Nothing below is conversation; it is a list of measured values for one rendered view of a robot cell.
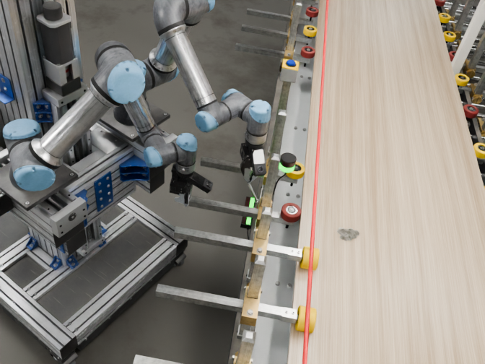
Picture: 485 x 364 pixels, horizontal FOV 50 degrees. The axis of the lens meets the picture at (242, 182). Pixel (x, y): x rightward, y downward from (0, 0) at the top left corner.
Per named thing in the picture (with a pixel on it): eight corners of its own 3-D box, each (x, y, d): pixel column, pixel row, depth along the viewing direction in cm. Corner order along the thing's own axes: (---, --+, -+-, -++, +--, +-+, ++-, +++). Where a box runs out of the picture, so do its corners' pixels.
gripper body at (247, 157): (258, 153, 201) (262, 129, 193) (263, 168, 196) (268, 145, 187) (238, 154, 200) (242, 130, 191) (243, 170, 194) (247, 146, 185)
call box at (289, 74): (278, 81, 227) (281, 66, 222) (280, 73, 232) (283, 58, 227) (294, 84, 227) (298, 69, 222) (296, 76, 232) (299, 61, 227)
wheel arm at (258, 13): (246, 15, 339) (247, 9, 336) (247, 13, 342) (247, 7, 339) (312, 27, 338) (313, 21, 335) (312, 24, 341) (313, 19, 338)
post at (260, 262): (237, 339, 189) (254, 261, 156) (239, 331, 192) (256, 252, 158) (247, 341, 189) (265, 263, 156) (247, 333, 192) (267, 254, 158)
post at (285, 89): (267, 155, 259) (282, 79, 228) (268, 149, 263) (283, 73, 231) (276, 157, 259) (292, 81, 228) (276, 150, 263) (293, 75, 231)
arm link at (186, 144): (171, 133, 190) (193, 129, 193) (170, 155, 197) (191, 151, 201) (179, 147, 185) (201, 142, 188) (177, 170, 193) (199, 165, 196)
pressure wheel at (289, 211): (276, 232, 212) (281, 214, 204) (278, 218, 218) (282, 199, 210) (295, 236, 212) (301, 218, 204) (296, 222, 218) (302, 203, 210)
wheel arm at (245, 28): (240, 32, 320) (241, 26, 317) (241, 29, 323) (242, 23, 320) (310, 45, 319) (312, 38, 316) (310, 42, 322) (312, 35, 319)
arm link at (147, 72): (110, 92, 209) (107, 63, 200) (137, 81, 217) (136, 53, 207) (128, 107, 204) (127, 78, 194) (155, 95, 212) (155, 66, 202)
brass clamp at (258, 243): (248, 261, 185) (250, 253, 182) (253, 232, 195) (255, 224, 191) (265, 264, 185) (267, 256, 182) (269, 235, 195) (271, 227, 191)
